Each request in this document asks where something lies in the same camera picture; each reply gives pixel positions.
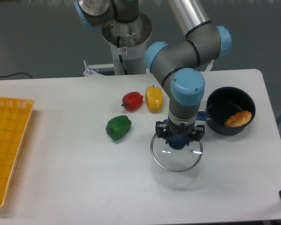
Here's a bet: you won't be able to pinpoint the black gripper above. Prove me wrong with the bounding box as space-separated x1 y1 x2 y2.
155 119 205 143

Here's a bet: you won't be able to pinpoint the glass lid with blue knob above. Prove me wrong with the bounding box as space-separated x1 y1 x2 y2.
150 134 203 172

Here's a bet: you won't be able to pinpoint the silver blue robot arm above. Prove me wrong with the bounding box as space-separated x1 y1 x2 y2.
74 0 232 150

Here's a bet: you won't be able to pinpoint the yellow bell pepper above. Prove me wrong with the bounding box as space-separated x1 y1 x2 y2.
145 86 163 113

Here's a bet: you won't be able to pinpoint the dark blue saucepan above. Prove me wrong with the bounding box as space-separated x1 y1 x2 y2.
162 86 257 136

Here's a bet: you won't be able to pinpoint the red bell pepper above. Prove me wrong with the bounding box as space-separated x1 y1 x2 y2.
121 91 143 112

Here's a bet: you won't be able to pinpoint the golden bread roll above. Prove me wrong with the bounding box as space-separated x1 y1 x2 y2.
224 111 252 128

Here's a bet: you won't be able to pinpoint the green bell pepper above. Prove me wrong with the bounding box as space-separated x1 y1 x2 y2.
105 115 132 141

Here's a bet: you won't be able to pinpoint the yellow woven basket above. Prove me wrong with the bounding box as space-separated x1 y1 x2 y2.
0 97 35 208

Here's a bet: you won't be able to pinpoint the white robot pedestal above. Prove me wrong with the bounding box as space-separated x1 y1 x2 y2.
82 11 213 77

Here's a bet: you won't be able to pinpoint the black cable on floor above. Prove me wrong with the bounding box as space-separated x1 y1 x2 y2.
0 72 33 79

